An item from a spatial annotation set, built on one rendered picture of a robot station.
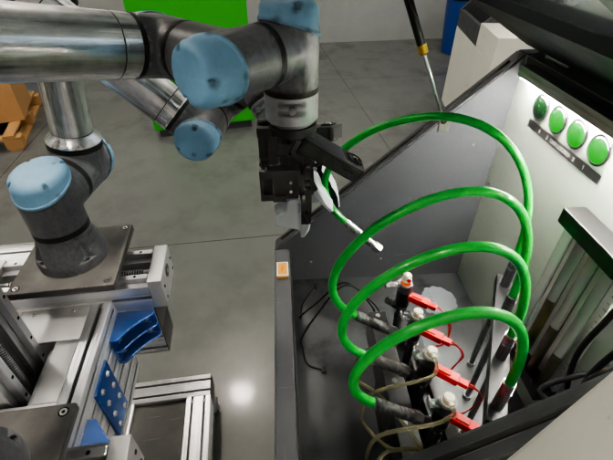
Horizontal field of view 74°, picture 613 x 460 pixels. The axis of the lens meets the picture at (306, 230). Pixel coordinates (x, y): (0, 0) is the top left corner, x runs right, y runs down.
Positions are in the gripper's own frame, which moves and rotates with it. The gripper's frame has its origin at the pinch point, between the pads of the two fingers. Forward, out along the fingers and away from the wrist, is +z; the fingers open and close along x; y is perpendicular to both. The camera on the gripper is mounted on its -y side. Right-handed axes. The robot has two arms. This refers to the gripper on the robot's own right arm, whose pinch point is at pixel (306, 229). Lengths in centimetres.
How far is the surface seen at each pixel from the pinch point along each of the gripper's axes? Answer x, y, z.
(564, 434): 38.4, -22.5, -3.9
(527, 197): 1.4, -36.7, -6.2
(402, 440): 24.6, -14.8, 26.4
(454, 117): -4.1, -23.6, -18.2
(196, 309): -93, 53, 124
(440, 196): 10.2, -17.7, -12.9
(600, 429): 39.7, -23.5, -7.7
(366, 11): -657, -135, 80
